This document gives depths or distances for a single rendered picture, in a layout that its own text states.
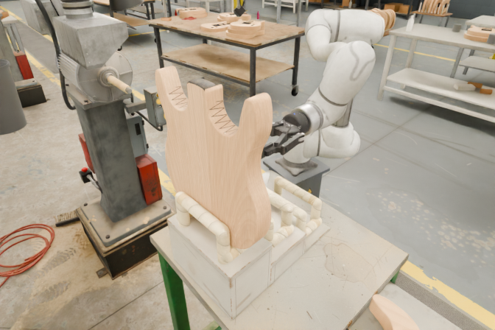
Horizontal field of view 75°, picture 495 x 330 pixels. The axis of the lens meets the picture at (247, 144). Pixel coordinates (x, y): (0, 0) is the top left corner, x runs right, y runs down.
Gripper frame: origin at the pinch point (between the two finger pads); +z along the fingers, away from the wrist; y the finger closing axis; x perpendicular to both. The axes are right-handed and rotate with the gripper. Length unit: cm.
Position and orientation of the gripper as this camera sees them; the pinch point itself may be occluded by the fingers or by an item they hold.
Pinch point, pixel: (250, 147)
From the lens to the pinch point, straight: 83.3
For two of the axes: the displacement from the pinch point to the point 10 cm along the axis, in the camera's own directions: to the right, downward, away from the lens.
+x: 0.0, -8.6, -5.1
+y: -7.0, -3.7, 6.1
